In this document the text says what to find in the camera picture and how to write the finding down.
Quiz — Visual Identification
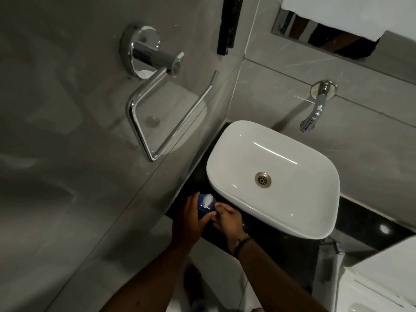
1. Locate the person's right hand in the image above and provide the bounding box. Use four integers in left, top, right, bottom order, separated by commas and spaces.
213, 203, 251, 254

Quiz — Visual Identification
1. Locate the person's left hand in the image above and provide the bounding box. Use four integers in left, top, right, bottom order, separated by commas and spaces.
171, 192, 217, 250

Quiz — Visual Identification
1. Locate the blue bottle with white cap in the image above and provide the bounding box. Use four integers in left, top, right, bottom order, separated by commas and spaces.
197, 193, 217, 221

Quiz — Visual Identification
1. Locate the person's right forearm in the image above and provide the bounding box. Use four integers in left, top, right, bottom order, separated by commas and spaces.
238, 239, 329, 312

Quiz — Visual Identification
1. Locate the person's left forearm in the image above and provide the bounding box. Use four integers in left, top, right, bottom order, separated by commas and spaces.
100, 241, 193, 312

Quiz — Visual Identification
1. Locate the black wrist band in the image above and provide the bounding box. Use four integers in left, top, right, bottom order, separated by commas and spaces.
232, 235, 253, 260

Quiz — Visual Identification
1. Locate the metal sink drain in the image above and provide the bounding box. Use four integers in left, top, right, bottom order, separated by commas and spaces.
255, 172, 273, 189

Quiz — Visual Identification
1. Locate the white ceramic sink basin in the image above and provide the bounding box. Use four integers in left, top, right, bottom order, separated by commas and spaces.
206, 120, 341, 240

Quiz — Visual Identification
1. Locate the white bidet sprayer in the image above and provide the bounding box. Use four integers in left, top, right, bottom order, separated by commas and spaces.
314, 238, 346, 312

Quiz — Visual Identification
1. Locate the white toilet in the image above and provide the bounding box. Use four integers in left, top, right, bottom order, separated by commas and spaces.
335, 235, 416, 312

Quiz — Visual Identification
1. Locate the white towel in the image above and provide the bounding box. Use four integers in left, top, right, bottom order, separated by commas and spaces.
279, 0, 416, 43

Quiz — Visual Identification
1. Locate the chrome wall faucet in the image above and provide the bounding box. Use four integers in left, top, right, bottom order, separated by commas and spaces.
299, 80, 338, 133

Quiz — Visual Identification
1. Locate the chrome towel ring holder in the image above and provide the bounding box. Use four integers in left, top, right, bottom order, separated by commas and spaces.
119, 24, 218, 163

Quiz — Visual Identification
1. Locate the black wall bracket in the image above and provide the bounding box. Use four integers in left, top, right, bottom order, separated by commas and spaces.
216, 0, 244, 56

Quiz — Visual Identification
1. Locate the wall mirror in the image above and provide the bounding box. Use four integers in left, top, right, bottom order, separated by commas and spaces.
271, 9, 381, 61

